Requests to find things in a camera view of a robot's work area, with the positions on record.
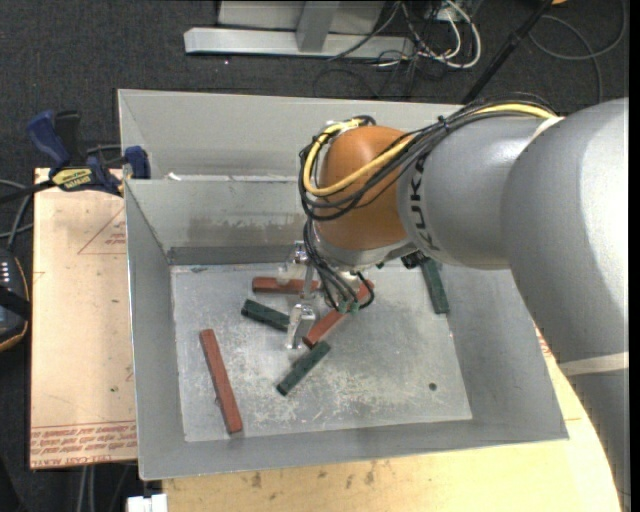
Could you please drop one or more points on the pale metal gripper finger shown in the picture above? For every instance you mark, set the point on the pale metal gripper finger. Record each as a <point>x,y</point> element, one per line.
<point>287,274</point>
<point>299,325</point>

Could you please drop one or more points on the red-brown flat block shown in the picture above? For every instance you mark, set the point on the red-brown flat block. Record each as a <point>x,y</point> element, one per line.
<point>322,327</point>
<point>220,380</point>
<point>267,285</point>

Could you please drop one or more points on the dark green flat block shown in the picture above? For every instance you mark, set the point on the dark green flat block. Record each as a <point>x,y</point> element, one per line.
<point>436,292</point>
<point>262,314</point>
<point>304,368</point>

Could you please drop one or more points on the grey metal bin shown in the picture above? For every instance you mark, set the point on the grey metal bin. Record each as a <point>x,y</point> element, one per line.
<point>380,360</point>

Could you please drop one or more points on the brown cardboard board red print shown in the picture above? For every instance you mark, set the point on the brown cardboard board red print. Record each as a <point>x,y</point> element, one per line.
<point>80,325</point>

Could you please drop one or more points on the black cylinder on white bracket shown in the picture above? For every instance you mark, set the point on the black cylinder on white bracket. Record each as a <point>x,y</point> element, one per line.
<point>413,260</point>

